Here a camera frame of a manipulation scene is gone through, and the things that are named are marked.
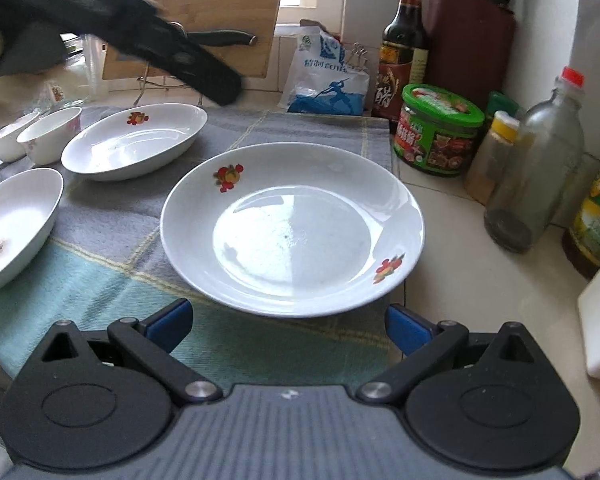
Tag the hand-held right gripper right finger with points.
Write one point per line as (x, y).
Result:
(405, 327)

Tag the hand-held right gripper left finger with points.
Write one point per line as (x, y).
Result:
(167, 325)

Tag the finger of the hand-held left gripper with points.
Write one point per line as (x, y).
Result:
(205, 72)

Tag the small white bowl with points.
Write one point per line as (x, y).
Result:
(9, 141)
(50, 130)

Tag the round white fruit-print plate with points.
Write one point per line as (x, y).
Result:
(290, 230)

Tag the clear drinking glass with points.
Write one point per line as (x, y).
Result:
(96, 67)

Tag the glass jar with label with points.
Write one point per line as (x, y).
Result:
(62, 85)

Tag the oval white fruit-print plate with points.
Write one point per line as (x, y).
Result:
(130, 145)

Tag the white and blue salt bag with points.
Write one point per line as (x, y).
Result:
(325, 80)

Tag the grey plaid cloth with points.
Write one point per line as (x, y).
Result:
(110, 210)

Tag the metal binder clips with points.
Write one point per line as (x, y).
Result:
(357, 55)

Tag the deep white fruit-print plate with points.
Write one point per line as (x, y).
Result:
(15, 225)

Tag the green-lid sauce jar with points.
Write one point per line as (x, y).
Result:
(440, 145)

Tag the yellow-lid spice shaker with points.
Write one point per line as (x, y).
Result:
(490, 160)

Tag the red-cap glass bottle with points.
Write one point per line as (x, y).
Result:
(530, 175)

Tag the dark soy sauce bottle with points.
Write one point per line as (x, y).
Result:
(400, 35)

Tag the yellow cooking oil bottle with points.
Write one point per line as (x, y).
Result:
(597, 220)

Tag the dark red knife block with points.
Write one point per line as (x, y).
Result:
(470, 45)

